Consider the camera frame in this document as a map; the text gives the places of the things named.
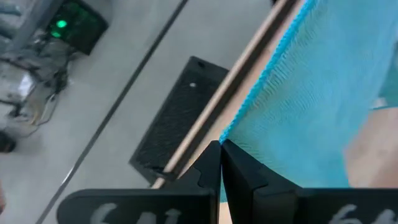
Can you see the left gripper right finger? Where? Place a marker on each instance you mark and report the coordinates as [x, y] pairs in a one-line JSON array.
[[280, 205]]

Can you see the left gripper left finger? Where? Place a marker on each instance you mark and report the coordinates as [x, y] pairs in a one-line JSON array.
[[140, 205]]

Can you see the blue microfiber towel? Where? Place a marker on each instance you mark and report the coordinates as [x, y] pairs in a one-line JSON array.
[[311, 93]]

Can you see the black aluminium table frame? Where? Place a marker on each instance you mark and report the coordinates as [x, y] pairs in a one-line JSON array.
[[255, 62]]

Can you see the black device with green lights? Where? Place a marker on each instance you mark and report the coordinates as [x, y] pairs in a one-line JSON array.
[[84, 31]]

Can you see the black perforated floor box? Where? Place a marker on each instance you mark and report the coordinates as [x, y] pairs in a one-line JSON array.
[[174, 118]]

